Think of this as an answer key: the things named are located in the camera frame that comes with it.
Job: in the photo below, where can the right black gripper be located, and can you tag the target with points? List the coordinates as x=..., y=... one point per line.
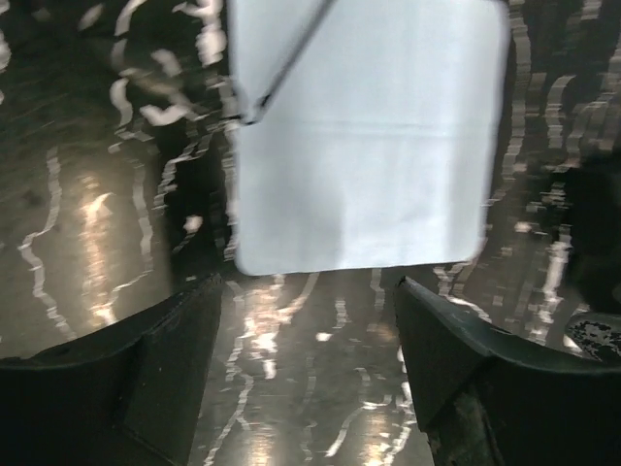
x=597, y=334

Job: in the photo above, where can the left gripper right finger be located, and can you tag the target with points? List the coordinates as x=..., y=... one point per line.
x=484, y=396

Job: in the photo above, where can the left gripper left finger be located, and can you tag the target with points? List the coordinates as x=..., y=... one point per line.
x=128, y=394

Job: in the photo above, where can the light blue cloth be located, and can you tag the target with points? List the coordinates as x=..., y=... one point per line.
x=379, y=148

